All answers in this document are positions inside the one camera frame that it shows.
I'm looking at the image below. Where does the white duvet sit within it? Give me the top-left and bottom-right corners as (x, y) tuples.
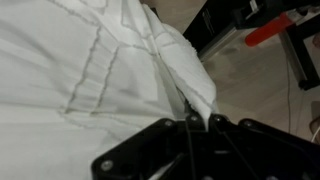
(0, 0), (217, 180)

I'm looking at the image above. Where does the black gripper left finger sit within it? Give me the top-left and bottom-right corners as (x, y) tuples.
(91, 105), (206, 180)

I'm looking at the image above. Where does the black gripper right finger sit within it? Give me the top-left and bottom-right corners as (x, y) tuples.
(209, 114), (320, 180)

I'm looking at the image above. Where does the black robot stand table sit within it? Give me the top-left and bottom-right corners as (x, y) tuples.
(183, 0), (320, 91)

